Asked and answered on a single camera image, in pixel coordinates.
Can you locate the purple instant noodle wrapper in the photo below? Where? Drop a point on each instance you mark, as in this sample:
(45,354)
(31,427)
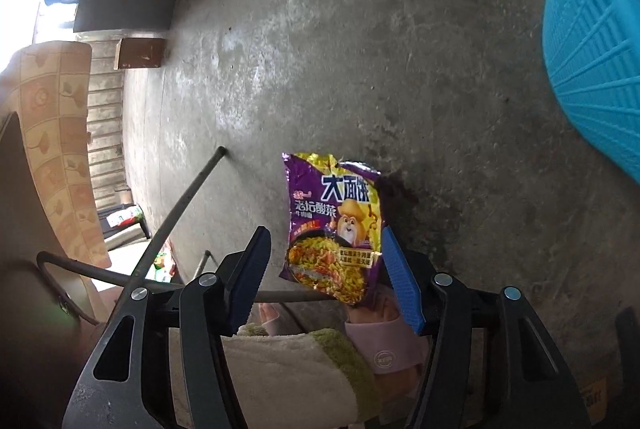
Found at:
(335,226)

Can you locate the patterned tablecloth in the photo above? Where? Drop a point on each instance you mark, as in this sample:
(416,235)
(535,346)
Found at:
(46,86)

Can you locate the blue plastic waste basket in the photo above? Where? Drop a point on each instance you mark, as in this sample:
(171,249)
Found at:
(591,52)

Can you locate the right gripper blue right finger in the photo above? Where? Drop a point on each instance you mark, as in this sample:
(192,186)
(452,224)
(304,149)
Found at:
(407,290)

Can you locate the brown cardboard box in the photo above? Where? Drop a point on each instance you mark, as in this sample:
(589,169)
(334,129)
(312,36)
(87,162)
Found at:
(137,52)

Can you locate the pink slipper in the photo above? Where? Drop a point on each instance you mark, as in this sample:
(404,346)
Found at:
(388,345)

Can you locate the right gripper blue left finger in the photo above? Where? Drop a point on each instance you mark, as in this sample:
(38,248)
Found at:
(246,278)

